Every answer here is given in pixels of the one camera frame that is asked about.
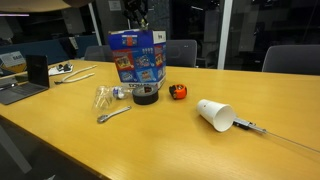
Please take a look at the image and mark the metal spoon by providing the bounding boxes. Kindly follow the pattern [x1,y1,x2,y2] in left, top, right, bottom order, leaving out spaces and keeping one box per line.
[96,105,133,125]

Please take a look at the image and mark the blue printed cardboard box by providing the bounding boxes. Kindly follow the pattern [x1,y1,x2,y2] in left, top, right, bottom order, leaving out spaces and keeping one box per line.
[107,28,168,91]

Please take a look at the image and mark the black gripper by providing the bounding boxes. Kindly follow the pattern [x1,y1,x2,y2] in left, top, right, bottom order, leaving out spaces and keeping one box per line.
[123,0,150,27]

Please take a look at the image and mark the metal tool with thin rod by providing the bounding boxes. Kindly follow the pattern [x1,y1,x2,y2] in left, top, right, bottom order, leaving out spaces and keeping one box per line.
[232,115,320,155]

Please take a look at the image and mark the gray office chair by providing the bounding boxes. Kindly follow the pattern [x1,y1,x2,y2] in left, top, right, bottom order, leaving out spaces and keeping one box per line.
[261,43,320,76]
[83,44,114,63]
[165,39,199,69]

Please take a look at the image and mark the white wall notice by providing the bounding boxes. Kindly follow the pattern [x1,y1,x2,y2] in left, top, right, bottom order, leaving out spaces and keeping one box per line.
[107,0,123,12]

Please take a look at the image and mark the white window post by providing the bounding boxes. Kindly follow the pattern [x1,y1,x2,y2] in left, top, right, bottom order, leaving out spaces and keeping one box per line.
[216,0,234,71]

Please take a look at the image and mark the black tape roll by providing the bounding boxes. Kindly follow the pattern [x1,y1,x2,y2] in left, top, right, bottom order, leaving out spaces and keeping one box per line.
[131,84,160,106]

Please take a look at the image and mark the blue partition panel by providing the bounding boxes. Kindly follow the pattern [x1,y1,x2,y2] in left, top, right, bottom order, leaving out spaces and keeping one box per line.
[0,34,100,67]

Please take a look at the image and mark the clear plastic bottle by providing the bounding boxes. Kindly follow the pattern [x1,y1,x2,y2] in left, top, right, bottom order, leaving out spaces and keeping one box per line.
[91,84,130,113]

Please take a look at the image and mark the white cord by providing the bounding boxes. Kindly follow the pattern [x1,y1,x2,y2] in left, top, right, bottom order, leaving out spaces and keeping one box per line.
[54,64,98,86]

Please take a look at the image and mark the black glasses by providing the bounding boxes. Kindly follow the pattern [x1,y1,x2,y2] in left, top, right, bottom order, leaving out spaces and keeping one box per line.
[56,62,73,73]

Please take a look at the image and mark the orange red small toy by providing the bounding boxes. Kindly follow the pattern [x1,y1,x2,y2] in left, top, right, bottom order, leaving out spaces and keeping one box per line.
[168,83,188,101]

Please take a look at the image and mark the white cloth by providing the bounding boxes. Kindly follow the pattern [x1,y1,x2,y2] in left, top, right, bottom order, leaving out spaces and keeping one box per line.
[47,64,74,77]

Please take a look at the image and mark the white sign card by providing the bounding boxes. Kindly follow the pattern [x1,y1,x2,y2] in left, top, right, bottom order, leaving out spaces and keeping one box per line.
[0,50,28,75]

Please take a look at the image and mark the white paper cup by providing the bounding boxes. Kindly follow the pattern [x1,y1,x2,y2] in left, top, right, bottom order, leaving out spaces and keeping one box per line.
[195,98,236,133]

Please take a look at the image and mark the dark gray laptop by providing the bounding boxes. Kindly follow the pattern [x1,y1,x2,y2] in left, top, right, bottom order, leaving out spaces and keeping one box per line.
[0,54,51,106]

